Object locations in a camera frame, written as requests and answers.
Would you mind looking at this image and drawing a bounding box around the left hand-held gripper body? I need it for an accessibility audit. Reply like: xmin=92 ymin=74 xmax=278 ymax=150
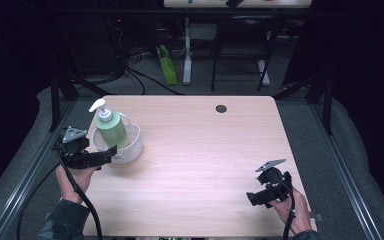
xmin=55 ymin=125 xmax=96 ymax=170

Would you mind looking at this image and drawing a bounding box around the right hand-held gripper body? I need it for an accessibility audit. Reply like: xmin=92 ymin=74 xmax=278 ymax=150
xmin=255 ymin=158 xmax=294 ymax=202

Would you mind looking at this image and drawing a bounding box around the white perforated basket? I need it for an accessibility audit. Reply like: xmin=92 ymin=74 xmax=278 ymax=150
xmin=91 ymin=112 xmax=144 ymax=165

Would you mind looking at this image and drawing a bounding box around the green pump bottle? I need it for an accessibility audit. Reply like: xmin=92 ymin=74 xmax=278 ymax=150
xmin=88 ymin=98 xmax=130 ymax=150

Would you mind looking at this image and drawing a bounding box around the person's right hand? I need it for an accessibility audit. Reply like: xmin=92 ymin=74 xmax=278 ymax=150
xmin=269 ymin=187 xmax=313 ymax=235

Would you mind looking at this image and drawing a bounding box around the person's left hand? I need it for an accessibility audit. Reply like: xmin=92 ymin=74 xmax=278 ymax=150
xmin=55 ymin=165 xmax=98 ymax=205

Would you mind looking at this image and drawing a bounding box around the black metal stand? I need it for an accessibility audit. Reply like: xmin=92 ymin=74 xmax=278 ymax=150
xmin=273 ymin=71 xmax=334 ymax=136
xmin=49 ymin=71 xmax=111 ymax=132

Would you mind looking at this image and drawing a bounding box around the white-legged desk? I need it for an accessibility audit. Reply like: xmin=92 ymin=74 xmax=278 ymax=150
xmin=163 ymin=0 xmax=313 ymax=87

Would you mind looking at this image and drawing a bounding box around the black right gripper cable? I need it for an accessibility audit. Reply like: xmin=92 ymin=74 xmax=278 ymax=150
xmin=281 ymin=179 xmax=297 ymax=240

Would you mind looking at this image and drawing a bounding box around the aluminium rail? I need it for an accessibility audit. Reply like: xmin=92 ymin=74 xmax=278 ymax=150
xmin=0 ymin=99 xmax=76 ymax=240
xmin=308 ymin=99 xmax=384 ymax=240

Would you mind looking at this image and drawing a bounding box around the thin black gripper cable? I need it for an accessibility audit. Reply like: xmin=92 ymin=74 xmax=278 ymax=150
xmin=15 ymin=162 xmax=62 ymax=240

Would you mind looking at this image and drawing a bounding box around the black floor cable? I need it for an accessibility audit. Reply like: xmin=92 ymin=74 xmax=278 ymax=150
xmin=124 ymin=66 xmax=186 ymax=97

